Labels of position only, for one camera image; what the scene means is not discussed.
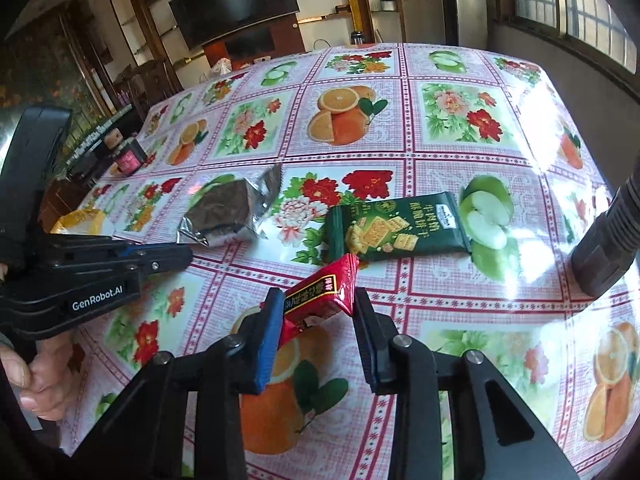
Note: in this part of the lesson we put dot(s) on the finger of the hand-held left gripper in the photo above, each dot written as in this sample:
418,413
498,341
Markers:
170,259
115,249

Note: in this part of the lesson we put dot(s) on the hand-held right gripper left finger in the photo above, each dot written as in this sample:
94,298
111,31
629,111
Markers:
267,345

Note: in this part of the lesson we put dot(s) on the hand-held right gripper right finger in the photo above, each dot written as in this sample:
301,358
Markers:
372,360

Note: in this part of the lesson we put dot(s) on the yellow cardboard box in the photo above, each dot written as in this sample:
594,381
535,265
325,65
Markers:
80,220

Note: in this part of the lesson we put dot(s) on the silver foil snack packet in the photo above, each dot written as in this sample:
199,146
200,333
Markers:
220,210

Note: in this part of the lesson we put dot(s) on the bright red snack packet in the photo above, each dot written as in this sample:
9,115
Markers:
320,295

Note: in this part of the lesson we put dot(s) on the person's left hand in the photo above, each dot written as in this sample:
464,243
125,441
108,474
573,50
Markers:
50,385

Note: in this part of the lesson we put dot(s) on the pink labelled jar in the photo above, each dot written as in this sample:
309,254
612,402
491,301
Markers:
129,157

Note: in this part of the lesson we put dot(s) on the dark green biscuit packet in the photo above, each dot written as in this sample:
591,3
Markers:
400,230

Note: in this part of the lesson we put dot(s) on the white plastic bag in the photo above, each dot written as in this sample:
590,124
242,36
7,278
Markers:
220,67

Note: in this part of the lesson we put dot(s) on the brown wooden television cabinet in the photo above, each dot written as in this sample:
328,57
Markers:
250,42

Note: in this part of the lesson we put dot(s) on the grey metal flashlight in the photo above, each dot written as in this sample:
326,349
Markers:
605,245

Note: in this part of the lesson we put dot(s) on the black flat television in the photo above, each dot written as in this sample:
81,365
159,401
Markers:
235,5

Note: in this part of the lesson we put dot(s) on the metal pot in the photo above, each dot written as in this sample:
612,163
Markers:
388,4

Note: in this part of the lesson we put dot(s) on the barred window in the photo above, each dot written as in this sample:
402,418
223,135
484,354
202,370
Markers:
565,0

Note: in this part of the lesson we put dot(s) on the floral wall painting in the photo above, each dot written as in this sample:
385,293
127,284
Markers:
40,70

